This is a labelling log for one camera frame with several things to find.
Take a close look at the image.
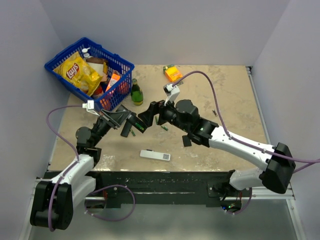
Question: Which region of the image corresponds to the black remote control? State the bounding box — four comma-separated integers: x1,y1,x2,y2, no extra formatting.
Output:
126,112,148,133
120,121,132,138

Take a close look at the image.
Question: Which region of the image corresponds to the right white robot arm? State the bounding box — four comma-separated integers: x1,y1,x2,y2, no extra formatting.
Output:
138,99,296,197

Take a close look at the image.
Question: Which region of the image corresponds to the orange sponge pack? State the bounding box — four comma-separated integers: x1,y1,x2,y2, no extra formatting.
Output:
162,64,183,83

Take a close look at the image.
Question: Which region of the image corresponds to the blue plastic basket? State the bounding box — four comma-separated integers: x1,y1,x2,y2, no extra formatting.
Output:
44,37,135,111

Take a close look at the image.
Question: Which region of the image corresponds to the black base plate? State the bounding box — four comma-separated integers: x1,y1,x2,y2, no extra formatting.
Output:
86,170,250,209

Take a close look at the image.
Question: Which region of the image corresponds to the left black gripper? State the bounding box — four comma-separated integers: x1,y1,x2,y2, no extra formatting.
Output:
91,109,131,147

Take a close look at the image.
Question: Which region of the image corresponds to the brown white snack package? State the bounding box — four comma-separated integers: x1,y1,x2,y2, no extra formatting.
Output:
85,57,109,83

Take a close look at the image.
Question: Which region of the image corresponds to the black battery cover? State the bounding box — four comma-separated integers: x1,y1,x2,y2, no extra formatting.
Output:
182,135,192,147

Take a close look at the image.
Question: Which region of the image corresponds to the white remote control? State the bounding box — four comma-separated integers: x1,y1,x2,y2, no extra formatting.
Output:
140,149,171,162

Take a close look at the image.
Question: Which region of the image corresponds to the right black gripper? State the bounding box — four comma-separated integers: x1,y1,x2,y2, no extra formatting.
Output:
138,94,191,133

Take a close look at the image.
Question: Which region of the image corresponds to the white pump bottle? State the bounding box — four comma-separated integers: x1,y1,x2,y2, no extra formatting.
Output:
81,47,92,61

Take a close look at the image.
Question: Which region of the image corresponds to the yellow Lays chips bag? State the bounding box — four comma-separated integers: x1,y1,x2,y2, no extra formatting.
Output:
53,51,102,96

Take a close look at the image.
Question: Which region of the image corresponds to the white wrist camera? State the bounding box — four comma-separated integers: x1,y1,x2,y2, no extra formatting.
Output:
163,83,180,106
82,100,100,116

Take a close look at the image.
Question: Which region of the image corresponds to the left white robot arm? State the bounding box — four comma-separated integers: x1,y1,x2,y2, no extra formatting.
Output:
30,105,134,231

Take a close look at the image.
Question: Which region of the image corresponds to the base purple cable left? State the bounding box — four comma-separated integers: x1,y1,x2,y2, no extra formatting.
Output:
83,184,136,223

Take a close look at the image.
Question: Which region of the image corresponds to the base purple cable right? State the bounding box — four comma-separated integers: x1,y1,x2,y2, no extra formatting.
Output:
223,187,253,216

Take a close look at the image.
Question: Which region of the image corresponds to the green glass bottle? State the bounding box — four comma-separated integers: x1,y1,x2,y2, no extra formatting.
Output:
130,78,144,106

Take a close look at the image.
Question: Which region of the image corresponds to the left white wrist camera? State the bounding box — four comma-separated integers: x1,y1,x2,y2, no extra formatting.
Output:
82,100,100,116

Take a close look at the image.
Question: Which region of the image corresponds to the orange white carton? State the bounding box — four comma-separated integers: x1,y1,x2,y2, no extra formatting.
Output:
105,70,121,92

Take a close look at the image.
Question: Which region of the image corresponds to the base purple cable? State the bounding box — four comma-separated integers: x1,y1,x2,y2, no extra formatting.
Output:
223,187,253,216
83,184,136,223

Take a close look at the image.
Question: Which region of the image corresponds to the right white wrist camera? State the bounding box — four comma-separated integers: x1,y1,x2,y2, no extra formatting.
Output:
163,83,180,106

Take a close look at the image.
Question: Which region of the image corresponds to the aluminium frame rail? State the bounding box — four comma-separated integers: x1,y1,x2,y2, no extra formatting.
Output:
18,177,307,240

